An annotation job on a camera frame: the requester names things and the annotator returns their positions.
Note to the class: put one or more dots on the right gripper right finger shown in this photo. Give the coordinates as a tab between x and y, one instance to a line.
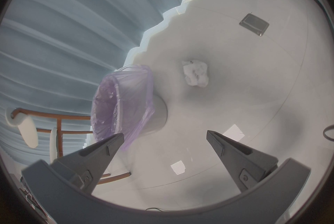
245	165

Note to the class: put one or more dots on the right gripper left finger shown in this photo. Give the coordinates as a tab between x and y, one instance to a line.
86	165

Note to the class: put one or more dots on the purple plastic bag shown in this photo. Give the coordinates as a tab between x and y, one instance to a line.
104	113

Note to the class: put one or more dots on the white trash bin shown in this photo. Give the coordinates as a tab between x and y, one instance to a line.
159	113

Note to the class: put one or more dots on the wooden chair white cushions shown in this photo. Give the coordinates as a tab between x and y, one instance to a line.
26	129

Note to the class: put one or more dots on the pale blue curtain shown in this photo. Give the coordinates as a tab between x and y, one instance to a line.
78	21

